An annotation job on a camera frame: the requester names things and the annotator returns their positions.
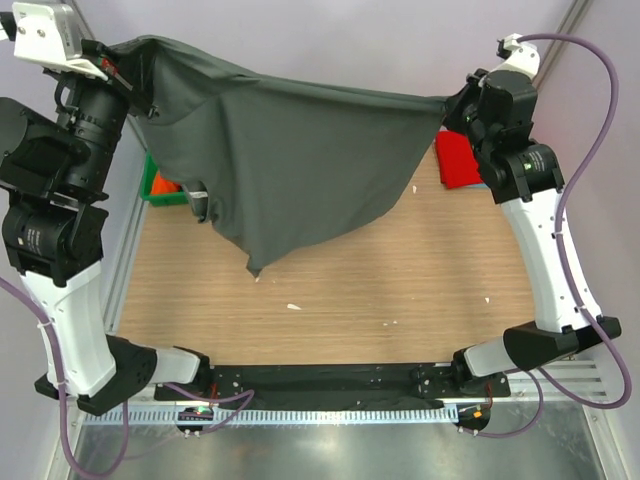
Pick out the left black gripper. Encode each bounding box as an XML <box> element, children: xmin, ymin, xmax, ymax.
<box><xmin>58</xmin><ymin>36</ymin><xmax>160</xmax><ymax>199</ymax></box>

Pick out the grey t shirt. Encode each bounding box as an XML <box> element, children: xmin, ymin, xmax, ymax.
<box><xmin>114</xmin><ymin>36</ymin><xmax>444</xmax><ymax>274</ymax></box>

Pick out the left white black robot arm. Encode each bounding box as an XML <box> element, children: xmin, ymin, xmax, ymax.
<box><xmin>1</xmin><ymin>41</ymin><xmax>212</xmax><ymax>415</ymax></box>

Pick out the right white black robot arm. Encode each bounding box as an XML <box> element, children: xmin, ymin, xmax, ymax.
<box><xmin>444</xmin><ymin>69</ymin><xmax>621</xmax><ymax>396</ymax></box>

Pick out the red folded t shirt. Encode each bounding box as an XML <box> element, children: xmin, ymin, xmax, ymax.
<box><xmin>434</xmin><ymin>131</ymin><xmax>483</xmax><ymax>189</ymax></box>

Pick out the green plastic bin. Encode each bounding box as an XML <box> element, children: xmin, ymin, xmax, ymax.
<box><xmin>139</xmin><ymin>152</ymin><xmax>187</xmax><ymax>207</ymax></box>

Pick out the orange t shirt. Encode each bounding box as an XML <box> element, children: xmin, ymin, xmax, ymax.
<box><xmin>150</xmin><ymin>172</ymin><xmax>181</xmax><ymax>196</ymax></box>

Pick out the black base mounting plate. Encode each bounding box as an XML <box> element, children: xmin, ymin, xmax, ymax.
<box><xmin>183</xmin><ymin>363</ymin><xmax>511</xmax><ymax>412</ymax></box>

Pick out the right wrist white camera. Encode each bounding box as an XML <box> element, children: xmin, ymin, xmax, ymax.
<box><xmin>493</xmin><ymin>34</ymin><xmax>541</xmax><ymax>80</ymax></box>

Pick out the wrist white camera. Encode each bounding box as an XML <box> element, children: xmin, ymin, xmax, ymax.
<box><xmin>1</xmin><ymin>1</ymin><xmax>108</xmax><ymax>81</ymax></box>
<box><xmin>493</xmin><ymin>34</ymin><xmax>541</xmax><ymax>80</ymax></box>

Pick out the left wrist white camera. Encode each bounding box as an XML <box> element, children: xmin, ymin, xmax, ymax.
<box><xmin>1</xmin><ymin>1</ymin><xmax>108</xmax><ymax>81</ymax></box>

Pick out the aluminium frame rail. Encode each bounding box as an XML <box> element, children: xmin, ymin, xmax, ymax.
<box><xmin>507</xmin><ymin>360</ymin><xmax>608</xmax><ymax>402</ymax></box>

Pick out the white slotted cable duct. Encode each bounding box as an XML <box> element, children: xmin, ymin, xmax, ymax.
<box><xmin>82</xmin><ymin>405</ymin><xmax>459</xmax><ymax>426</ymax></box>

